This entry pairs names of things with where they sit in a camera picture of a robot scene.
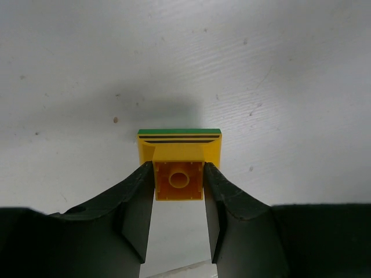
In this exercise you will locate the yellow lego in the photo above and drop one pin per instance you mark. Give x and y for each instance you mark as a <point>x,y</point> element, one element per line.
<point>178,157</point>

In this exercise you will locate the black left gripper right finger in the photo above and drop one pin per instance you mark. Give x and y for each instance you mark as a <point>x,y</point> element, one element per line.
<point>251,239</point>

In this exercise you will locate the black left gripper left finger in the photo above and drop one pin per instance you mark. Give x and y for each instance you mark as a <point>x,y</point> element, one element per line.
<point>106,236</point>

